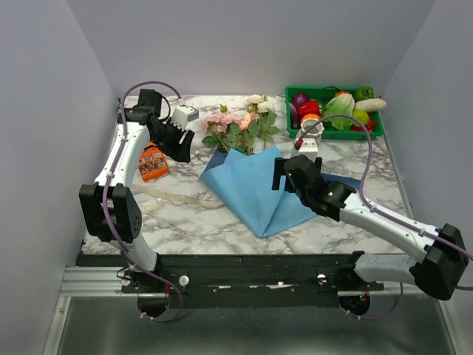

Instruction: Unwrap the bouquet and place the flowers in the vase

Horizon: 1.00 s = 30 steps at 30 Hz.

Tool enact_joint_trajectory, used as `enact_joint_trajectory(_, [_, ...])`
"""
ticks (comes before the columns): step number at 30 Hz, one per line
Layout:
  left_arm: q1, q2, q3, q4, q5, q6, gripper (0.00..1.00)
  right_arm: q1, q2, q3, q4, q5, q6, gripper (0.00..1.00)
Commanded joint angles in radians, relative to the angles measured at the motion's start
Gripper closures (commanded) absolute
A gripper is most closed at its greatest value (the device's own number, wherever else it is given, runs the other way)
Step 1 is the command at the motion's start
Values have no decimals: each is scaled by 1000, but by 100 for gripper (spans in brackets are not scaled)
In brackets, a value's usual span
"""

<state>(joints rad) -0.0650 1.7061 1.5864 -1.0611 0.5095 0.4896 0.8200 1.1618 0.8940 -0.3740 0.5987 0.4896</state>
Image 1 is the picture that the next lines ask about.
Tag cream printed ribbon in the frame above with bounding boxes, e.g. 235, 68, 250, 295
132, 184, 225, 214

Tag orange snack packet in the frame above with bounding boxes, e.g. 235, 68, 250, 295
138, 141, 169, 182

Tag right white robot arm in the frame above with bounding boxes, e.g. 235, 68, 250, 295
272, 155, 469, 300

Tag white radish toy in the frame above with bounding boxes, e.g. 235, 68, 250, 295
354, 98, 387, 112

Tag orange pumpkin toy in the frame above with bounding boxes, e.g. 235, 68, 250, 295
301, 113, 321, 123

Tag white ribbed ceramic vase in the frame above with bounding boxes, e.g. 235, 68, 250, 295
290, 120, 324, 158

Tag aluminium rail frame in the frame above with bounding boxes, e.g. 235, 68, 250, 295
44, 267, 456, 354

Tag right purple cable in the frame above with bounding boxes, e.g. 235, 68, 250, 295
295, 113, 473, 321

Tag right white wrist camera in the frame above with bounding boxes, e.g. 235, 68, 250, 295
294, 138, 319, 161

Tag purple onion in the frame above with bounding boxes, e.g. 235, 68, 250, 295
291, 92, 310, 107

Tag red bell pepper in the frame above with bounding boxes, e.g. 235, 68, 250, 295
297, 100, 320, 118

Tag white rose stem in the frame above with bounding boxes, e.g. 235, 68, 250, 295
245, 95, 279, 149

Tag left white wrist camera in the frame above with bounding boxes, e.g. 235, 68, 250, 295
171, 105, 199, 129

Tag green apple toy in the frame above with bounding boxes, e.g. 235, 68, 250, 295
352, 109, 370, 127

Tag green plastic basket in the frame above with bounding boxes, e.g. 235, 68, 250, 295
285, 85, 384, 141

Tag black mounting base plate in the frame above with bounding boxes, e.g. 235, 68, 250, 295
75, 253, 387, 309

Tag pink rose bunch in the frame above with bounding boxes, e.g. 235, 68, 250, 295
202, 106, 259, 155

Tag blue flower bouquet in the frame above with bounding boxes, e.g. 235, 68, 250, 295
200, 144, 363, 239

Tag green lettuce toy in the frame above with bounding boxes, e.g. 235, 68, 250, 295
323, 93, 355, 131

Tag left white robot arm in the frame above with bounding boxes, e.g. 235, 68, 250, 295
79, 89, 199, 292

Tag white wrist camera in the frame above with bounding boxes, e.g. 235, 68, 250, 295
171, 105, 199, 129
294, 138, 319, 161

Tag green bell pepper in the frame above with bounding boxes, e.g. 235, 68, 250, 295
353, 86, 375, 102

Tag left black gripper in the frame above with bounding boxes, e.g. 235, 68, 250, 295
152, 118, 195, 163

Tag red chili peppers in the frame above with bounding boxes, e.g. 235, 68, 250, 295
350, 112, 378, 132

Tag purple eggplant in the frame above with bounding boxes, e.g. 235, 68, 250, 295
289, 103, 300, 129

